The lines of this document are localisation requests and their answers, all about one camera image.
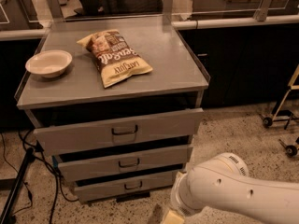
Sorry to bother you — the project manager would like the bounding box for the grey top drawer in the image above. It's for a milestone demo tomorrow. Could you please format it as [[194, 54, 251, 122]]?
[[34, 108, 203, 155]]

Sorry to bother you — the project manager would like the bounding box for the sea salt chips bag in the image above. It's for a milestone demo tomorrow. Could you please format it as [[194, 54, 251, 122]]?
[[78, 29, 152, 88]]

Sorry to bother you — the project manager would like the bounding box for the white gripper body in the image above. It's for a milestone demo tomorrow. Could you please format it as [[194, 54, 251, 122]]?
[[170, 172, 203, 217]]

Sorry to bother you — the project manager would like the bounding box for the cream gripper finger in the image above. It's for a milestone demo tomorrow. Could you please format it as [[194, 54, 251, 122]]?
[[161, 210, 184, 224]]

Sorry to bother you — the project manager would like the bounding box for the white bowl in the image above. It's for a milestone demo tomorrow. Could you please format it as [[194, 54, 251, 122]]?
[[25, 50, 72, 78]]

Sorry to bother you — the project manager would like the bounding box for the grey drawer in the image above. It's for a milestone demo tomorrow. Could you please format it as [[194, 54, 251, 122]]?
[[75, 168, 179, 203], [58, 145, 192, 182], [34, 108, 203, 155]]

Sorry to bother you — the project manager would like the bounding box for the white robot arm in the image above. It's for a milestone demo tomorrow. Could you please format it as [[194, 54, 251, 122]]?
[[161, 153, 299, 224]]

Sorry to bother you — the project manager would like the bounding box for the grey metal drawer cabinet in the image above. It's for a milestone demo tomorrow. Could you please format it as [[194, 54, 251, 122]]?
[[18, 16, 209, 192]]

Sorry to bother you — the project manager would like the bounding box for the black tripod leg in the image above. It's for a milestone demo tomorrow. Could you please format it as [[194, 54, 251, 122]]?
[[0, 147, 34, 224]]

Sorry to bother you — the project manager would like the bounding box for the white horizontal rail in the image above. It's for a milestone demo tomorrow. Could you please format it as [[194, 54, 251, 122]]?
[[172, 15, 299, 30]]

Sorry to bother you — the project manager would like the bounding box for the grey background counter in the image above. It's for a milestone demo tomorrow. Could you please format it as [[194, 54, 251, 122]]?
[[192, 0, 299, 20]]

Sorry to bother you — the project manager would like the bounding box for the wheeled cart frame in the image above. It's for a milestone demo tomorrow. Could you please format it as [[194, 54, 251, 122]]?
[[263, 64, 299, 158]]

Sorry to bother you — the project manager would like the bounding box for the grey bottom drawer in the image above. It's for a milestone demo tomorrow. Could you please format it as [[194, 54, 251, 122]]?
[[75, 168, 179, 203]]

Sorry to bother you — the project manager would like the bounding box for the black floor cable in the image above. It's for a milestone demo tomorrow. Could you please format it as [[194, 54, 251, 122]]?
[[0, 129, 78, 224]]

